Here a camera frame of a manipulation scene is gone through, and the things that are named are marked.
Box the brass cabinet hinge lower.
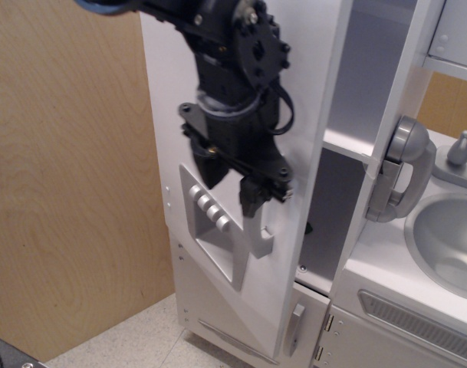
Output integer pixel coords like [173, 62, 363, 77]
[314, 346, 324, 362]

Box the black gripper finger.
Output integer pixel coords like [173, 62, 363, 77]
[191, 140, 230, 189]
[239, 176, 272, 219]

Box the silver freezer door handle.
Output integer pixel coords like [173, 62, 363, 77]
[283, 303, 305, 357]

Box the white freezer lower door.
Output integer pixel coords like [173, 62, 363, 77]
[171, 229, 332, 368]

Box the silver sink basin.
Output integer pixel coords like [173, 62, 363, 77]
[404, 193, 467, 299]

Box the plywood board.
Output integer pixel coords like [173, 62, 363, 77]
[0, 1, 173, 360]

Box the brass cabinet hinge upper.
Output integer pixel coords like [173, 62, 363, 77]
[324, 314, 334, 331]

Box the silver toy telephone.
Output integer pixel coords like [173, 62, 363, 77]
[366, 116, 436, 223]

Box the white toy kitchen cabinet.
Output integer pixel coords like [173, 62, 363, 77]
[296, 1, 467, 367]

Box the silver toy faucet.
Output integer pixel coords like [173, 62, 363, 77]
[432, 130, 467, 186]

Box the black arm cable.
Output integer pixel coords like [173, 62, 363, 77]
[269, 86, 296, 136]

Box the silver fridge door handle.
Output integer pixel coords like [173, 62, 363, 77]
[243, 209, 275, 259]

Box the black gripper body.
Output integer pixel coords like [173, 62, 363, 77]
[179, 101, 293, 202]

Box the grey oven vent panel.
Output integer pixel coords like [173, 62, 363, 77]
[357, 290, 467, 361]

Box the silver ice dispenser panel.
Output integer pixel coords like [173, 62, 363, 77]
[179, 165, 249, 291]

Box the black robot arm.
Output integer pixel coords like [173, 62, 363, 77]
[81, 1, 294, 218]

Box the black equipment corner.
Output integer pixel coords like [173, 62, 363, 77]
[0, 339, 45, 368]

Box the green purple toy item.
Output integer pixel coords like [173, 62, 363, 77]
[305, 222, 313, 235]

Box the brass cabinet hinge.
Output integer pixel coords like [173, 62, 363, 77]
[314, 346, 324, 362]
[324, 314, 334, 331]

